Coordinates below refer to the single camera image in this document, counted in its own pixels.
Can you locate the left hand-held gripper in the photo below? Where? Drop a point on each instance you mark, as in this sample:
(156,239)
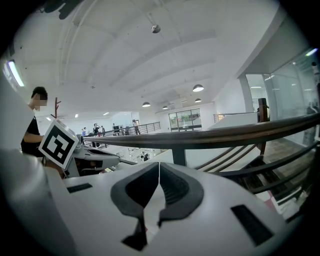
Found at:
(58,143)

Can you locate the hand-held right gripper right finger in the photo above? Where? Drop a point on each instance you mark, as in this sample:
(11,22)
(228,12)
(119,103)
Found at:
(212,212)

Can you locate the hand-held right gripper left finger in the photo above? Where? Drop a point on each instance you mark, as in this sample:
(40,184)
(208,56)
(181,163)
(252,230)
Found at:
(100,212)

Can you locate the person's left forearm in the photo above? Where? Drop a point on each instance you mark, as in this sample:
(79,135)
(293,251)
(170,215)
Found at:
(53,167)

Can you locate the brown wooden coat stand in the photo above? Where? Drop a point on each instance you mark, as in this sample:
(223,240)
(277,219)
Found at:
(56,110)

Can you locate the dark curved railing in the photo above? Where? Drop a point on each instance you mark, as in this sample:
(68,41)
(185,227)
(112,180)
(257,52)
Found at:
(225,136)

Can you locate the dark framed glass door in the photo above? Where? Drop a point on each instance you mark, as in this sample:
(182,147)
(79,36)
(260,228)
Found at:
(185,120)

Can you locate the ceiling tube light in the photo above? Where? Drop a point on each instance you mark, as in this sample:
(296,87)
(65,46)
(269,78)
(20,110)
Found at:
(15,73)

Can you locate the round ceiling fixture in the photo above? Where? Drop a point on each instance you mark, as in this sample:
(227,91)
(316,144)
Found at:
(155,29)

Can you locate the brown wooden post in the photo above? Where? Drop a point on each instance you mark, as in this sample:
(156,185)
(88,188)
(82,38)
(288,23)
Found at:
(262,110)

